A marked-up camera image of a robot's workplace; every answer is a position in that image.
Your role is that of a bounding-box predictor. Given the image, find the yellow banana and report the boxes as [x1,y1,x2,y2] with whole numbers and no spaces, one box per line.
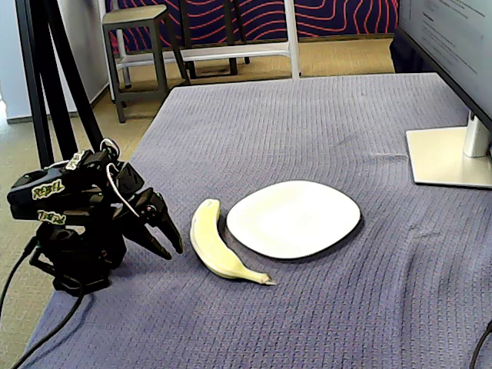
[189,198,278,287]

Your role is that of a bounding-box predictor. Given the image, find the white plate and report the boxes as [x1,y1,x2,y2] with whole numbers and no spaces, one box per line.
[225,180,362,261]

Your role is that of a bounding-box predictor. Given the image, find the black metal stand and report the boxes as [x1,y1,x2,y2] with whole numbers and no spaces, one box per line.
[15,0,105,166]

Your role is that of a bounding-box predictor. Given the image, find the blue-grey woven cloth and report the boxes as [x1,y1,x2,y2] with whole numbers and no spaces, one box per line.
[22,72,492,369]

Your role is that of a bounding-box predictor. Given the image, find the grey stool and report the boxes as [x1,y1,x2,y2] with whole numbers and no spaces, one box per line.
[101,4,191,124]

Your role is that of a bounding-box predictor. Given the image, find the dark chair legs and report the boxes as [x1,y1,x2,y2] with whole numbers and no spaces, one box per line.
[178,0,251,80]

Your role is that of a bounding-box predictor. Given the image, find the purple red patterned panel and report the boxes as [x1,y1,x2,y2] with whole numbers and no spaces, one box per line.
[105,0,400,53]

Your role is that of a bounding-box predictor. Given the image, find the silver monitor stand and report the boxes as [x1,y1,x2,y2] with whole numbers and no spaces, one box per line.
[406,111,492,189]

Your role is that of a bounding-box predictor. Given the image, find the computer monitor screen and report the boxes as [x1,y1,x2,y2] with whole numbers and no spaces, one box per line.
[397,0,492,131]

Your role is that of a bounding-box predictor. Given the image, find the black cable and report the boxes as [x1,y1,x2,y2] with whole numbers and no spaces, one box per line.
[0,236,39,312]
[10,282,85,369]
[470,321,492,369]

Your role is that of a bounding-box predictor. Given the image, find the white metal frame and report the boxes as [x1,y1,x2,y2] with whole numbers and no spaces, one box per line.
[98,0,301,91]

